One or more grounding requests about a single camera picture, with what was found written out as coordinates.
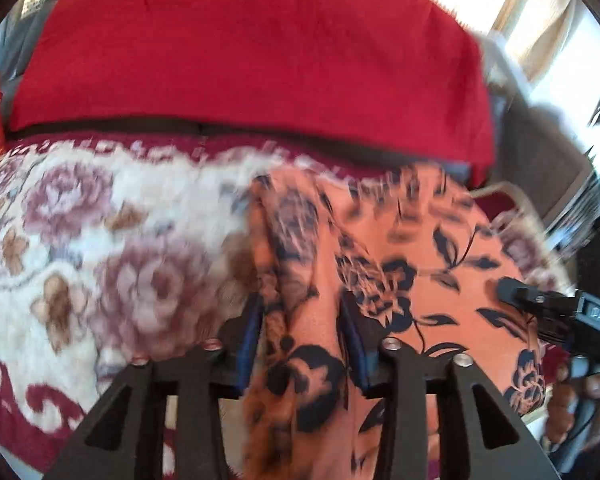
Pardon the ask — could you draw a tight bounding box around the floral plush blanket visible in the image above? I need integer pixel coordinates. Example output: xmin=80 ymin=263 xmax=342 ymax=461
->
xmin=0 ymin=131 xmax=577 ymax=476

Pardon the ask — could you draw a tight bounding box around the black leather sofa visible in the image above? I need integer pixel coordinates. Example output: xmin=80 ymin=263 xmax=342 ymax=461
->
xmin=0 ymin=0 xmax=512 ymax=187

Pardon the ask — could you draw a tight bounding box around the brown wooden cabinet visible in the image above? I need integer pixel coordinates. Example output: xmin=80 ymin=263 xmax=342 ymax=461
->
xmin=481 ymin=93 xmax=600 ymax=295

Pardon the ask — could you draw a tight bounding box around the orange floral blouse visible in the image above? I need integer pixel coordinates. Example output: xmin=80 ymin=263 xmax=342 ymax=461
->
xmin=242 ymin=164 xmax=545 ymax=479

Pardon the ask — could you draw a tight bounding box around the person's right hand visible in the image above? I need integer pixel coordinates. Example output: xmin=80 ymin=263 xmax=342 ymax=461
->
xmin=544 ymin=364 xmax=600 ymax=451

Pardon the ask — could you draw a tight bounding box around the red fleece blanket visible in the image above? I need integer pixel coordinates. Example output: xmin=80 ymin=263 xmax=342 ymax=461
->
xmin=7 ymin=0 xmax=496 ymax=189

